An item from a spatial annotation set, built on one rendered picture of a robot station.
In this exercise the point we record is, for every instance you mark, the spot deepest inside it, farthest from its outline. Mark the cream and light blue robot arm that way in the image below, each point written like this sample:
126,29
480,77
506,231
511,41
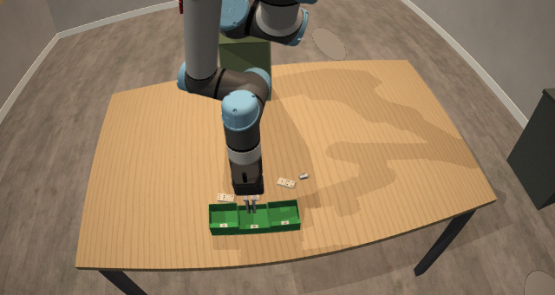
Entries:
199,74

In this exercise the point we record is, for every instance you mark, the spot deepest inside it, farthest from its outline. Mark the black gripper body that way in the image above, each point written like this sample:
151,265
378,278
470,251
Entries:
251,164

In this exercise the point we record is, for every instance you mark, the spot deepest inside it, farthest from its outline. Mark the green three-compartment bin rack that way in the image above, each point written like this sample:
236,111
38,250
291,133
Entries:
283,217

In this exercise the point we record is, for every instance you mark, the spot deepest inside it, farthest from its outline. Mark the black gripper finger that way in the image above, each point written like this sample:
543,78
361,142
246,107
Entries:
253,199
245,198

